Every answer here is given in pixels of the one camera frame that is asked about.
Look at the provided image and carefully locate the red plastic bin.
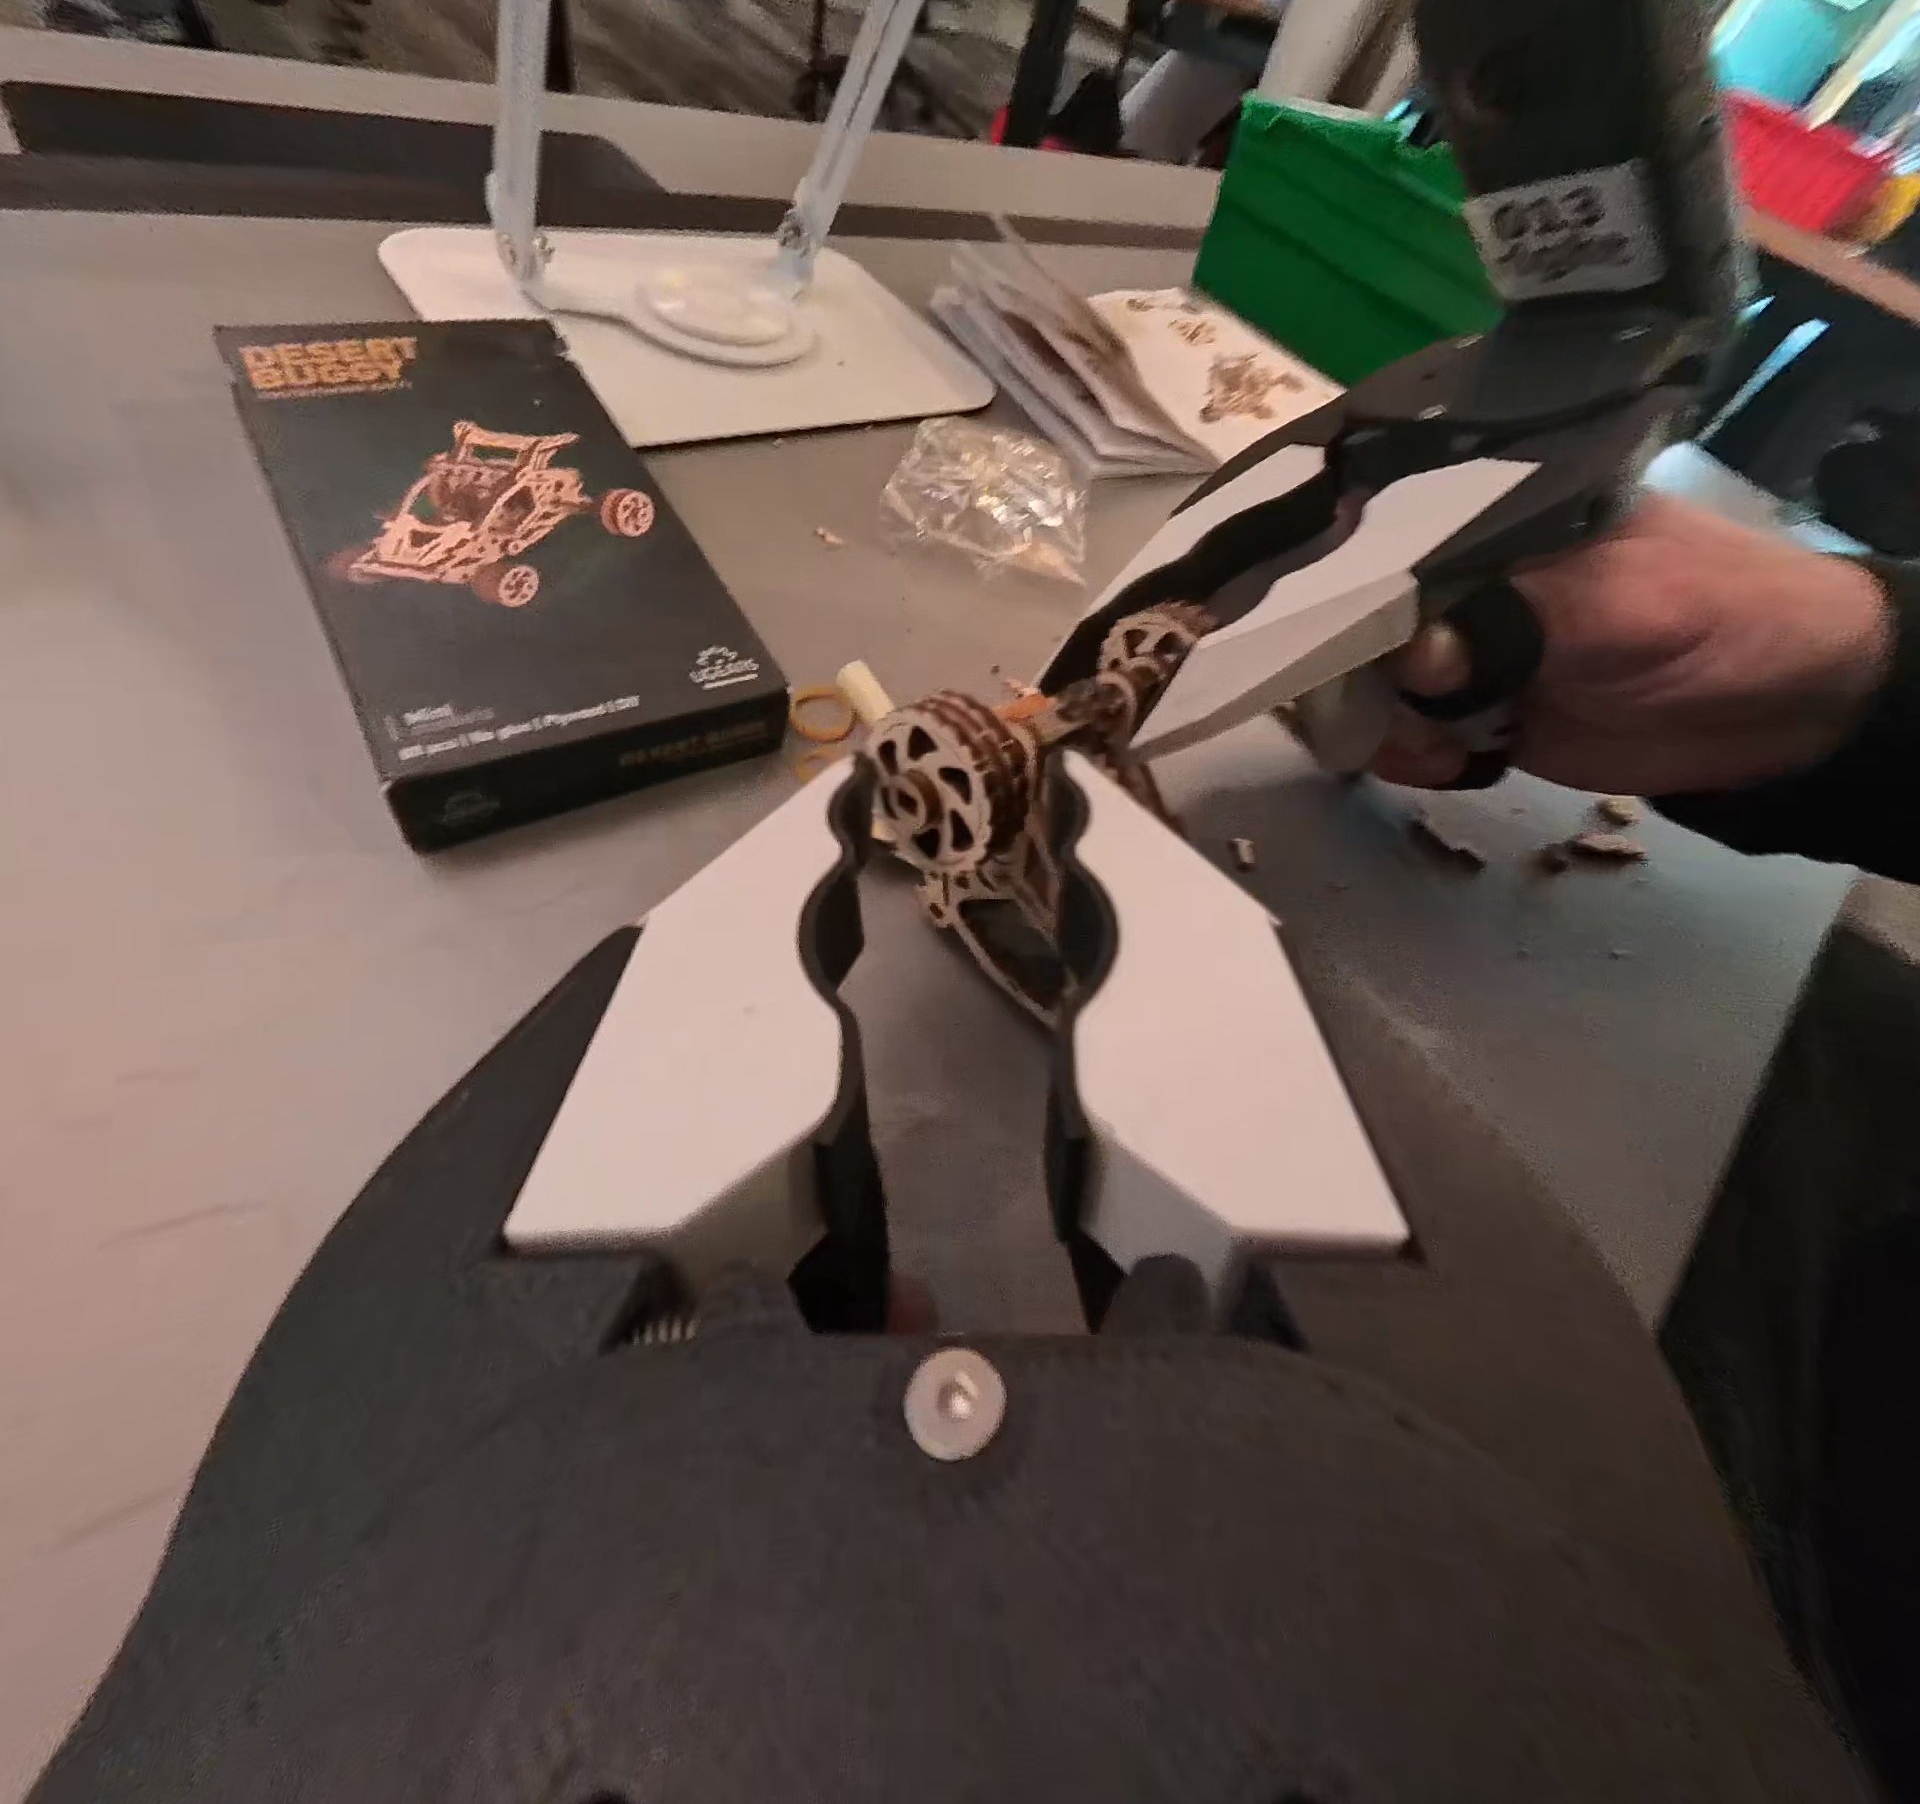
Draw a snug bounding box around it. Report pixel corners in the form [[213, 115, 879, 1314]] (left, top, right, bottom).
[[1722, 92, 1895, 244]]

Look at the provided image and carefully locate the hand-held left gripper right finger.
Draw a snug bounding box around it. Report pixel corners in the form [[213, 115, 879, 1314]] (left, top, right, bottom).
[[1047, 755, 1412, 1332]]

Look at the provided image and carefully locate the black model kit box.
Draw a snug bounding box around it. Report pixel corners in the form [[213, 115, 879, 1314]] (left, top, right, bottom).
[[213, 319, 792, 852]]

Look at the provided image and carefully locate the green plastic bin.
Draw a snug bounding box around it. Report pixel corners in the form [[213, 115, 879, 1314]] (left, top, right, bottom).
[[1193, 94, 1505, 390]]

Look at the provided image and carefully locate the person's right hand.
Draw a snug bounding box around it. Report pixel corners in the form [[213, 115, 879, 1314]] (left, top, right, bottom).
[[1372, 499, 1895, 798]]

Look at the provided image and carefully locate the clear plastic bag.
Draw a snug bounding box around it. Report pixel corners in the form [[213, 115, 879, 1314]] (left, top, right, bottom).
[[877, 416, 1092, 587]]

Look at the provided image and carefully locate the person's right forearm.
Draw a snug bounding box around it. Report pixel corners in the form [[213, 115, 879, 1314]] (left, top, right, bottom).
[[1650, 544, 1920, 884]]

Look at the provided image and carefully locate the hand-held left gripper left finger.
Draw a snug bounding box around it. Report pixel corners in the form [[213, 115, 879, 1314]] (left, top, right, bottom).
[[503, 758, 887, 1332]]

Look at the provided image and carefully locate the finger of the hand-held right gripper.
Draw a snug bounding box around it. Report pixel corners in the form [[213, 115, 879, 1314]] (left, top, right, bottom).
[[1122, 457, 1545, 763], [1035, 447, 1359, 710]]

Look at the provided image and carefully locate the person's black clothing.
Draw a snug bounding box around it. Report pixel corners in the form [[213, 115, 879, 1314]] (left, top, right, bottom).
[[1655, 875, 1920, 1804]]

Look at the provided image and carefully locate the white instruction booklet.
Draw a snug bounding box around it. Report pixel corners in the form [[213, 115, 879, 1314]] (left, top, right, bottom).
[[931, 217, 1346, 481]]

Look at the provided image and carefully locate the wooden buggy model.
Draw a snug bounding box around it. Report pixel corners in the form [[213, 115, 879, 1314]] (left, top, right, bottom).
[[858, 602, 1220, 1029]]

